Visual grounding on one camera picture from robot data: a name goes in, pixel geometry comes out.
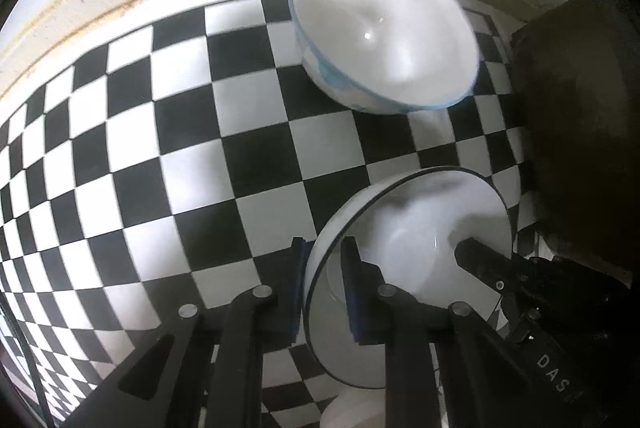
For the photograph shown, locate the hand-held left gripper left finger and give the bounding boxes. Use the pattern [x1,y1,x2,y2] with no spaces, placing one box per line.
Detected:
[60,237,308,428]

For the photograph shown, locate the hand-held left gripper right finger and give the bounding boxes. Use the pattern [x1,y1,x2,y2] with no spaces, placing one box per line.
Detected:
[341,238,543,428]

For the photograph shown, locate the brown rice cooker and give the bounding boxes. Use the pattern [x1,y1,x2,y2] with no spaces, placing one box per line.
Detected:
[510,0,640,269]

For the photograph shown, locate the black and white checkered cloth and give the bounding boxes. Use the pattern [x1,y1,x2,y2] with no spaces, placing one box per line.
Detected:
[0,0,538,428]

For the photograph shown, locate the white bowl with dark rim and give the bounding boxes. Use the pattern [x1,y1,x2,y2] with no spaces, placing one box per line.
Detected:
[303,166,516,428]

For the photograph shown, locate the white bowl with blue pattern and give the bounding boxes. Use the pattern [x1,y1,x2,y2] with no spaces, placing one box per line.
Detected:
[288,0,482,115]

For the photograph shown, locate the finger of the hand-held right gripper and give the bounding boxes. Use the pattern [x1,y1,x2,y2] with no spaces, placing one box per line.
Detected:
[455,237,540,299]

